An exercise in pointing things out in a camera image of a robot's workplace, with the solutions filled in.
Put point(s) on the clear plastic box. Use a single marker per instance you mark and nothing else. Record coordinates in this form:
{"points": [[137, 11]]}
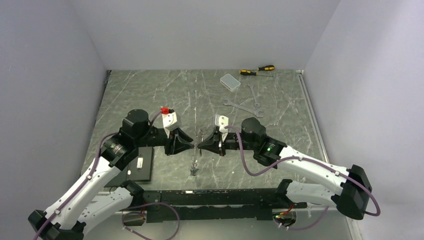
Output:
{"points": [[230, 82]]}

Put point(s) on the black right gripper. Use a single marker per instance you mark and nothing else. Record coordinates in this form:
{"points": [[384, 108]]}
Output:
{"points": [[212, 144]]}

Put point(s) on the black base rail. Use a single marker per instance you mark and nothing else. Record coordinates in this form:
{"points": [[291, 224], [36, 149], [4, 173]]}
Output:
{"points": [[213, 204]]}

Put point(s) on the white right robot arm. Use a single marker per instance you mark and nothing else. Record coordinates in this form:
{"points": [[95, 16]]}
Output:
{"points": [[347, 189]]}

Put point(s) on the large silver wrench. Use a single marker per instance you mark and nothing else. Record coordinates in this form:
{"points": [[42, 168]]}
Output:
{"points": [[258, 113]]}

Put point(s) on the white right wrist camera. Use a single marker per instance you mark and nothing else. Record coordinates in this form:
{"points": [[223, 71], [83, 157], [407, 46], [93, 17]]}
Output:
{"points": [[220, 121]]}

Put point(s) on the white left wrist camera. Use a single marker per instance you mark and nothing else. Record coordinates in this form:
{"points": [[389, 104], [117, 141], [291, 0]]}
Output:
{"points": [[170, 119]]}

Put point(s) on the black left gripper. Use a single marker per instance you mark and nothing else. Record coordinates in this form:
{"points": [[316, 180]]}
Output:
{"points": [[179, 137]]}

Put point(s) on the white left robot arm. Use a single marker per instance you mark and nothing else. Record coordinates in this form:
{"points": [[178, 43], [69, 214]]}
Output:
{"points": [[75, 213]]}

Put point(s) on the small silver wrench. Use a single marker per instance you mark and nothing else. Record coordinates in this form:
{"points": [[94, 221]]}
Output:
{"points": [[256, 102]]}

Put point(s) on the yellow black screwdriver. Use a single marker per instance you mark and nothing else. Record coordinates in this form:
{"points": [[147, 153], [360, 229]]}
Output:
{"points": [[245, 72], [266, 68]]}

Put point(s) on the yellow black screwdriver lower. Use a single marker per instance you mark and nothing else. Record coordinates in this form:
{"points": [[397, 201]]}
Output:
{"points": [[245, 72]]}

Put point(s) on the yellow black screwdriver upper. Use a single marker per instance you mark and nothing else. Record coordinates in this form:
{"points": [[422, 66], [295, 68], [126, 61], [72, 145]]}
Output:
{"points": [[266, 68]]}

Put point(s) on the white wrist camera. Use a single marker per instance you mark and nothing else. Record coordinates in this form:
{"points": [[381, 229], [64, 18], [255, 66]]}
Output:
{"points": [[220, 121], [170, 119]]}

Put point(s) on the black flat box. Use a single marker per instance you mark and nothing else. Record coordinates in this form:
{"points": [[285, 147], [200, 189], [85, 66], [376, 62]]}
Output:
{"points": [[138, 170]]}

